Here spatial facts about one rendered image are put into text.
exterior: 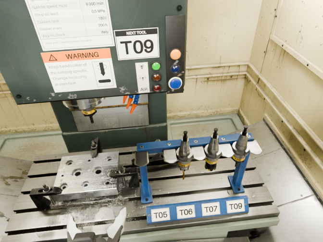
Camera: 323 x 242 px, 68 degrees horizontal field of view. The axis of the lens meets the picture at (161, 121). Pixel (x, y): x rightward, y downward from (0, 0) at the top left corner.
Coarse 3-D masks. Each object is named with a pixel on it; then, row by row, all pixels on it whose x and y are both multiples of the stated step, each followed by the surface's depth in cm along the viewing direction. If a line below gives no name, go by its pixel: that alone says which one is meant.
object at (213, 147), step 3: (213, 138) 86; (216, 138) 86; (210, 141) 88; (213, 141) 87; (216, 141) 87; (210, 144) 89; (213, 144) 88; (216, 144) 88; (207, 147) 92; (210, 147) 89; (213, 147) 88; (216, 147) 88; (210, 150) 90; (213, 150) 89; (216, 150) 89; (213, 153) 90
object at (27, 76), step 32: (0, 0) 47; (128, 0) 49; (160, 0) 50; (0, 32) 50; (32, 32) 51; (160, 32) 54; (0, 64) 55; (32, 64) 56; (128, 64) 58; (32, 96) 61; (64, 96) 62; (96, 96) 63
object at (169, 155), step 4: (172, 148) 94; (164, 152) 93; (168, 152) 92; (172, 152) 92; (164, 156) 91; (168, 156) 91; (172, 156) 91; (176, 156) 91; (164, 160) 89; (168, 160) 89; (172, 160) 89; (176, 160) 89
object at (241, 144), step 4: (240, 136) 88; (244, 136) 87; (240, 140) 89; (244, 140) 88; (236, 144) 91; (240, 144) 89; (244, 144) 89; (236, 148) 91; (240, 148) 90; (244, 148) 90
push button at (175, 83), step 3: (171, 81) 61; (174, 81) 61; (177, 81) 61; (180, 81) 62; (171, 84) 62; (174, 84) 62; (177, 84) 62; (180, 84) 62; (171, 87) 63; (174, 87) 62; (177, 87) 63
